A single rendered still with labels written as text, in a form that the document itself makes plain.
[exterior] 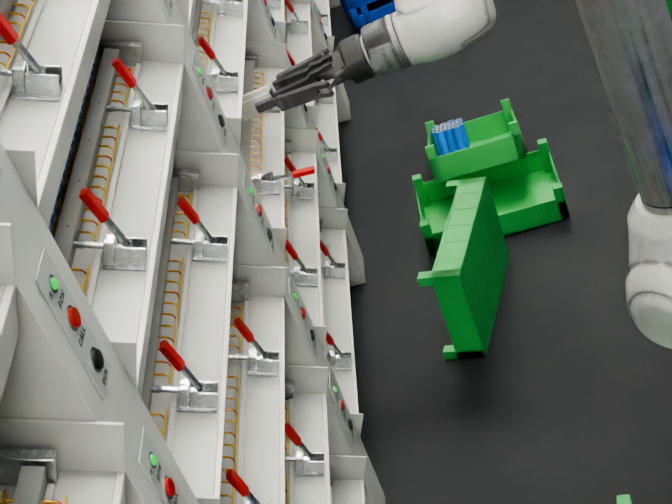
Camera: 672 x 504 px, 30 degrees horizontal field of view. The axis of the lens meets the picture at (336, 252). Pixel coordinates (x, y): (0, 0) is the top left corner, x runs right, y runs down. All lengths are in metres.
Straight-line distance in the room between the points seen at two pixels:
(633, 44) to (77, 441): 0.87
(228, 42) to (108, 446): 1.15
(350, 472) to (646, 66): 0.80
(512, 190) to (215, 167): 1.21
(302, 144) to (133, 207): 1.17
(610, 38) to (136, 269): 0.66
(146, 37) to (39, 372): 0.70
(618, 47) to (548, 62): 1.64
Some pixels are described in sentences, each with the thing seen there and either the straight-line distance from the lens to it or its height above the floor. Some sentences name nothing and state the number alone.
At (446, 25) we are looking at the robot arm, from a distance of 1.97.
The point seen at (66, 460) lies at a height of 0.93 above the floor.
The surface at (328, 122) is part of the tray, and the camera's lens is 2.91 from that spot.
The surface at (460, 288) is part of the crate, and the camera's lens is 2.24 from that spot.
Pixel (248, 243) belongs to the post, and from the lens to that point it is 1.71.
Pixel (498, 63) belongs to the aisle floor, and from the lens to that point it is 3.25.
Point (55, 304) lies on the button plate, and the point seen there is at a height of 1.05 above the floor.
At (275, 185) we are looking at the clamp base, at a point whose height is 0.54.
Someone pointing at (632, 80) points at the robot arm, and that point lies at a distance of 1.58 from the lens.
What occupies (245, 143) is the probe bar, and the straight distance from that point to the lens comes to 2.06.
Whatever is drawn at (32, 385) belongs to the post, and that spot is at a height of 1.01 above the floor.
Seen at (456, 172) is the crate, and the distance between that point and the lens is 2.66.
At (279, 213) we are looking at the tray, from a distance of 1.93.
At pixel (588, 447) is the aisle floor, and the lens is 2.14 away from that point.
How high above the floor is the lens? 1.53
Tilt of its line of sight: 34 degrees down
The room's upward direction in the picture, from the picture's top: 21 degrees counter-clockwise
